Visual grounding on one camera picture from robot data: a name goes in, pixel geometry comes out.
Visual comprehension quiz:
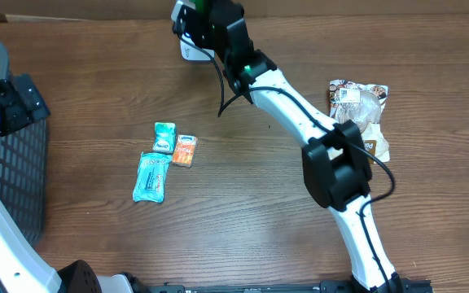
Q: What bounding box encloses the large teal wipes pack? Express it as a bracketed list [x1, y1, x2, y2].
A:
[132, 152, 172, 203]

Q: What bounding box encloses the grey plastic mesh basket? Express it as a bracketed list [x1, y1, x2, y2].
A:
[0, 42, 49, 245]

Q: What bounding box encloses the white barcode scanner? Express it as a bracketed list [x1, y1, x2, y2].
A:
[171, 0, 215, 62]

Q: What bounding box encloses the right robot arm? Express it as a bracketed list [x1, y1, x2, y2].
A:
[171, 0, 404, 292]

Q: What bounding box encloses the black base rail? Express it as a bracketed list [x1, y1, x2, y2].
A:
[137, 278, 434, 293]

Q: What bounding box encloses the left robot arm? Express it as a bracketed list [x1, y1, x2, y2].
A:
[0, 74, 138, 292]

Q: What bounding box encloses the small teal tissue pack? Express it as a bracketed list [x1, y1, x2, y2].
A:
[153, 122, 177, 154]

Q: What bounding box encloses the beige paper bag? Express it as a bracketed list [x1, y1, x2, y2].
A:
[328, 80, 390, 162]

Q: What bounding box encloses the orange tissue pack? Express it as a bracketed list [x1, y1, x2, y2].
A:
[172, 134, 198, 168]

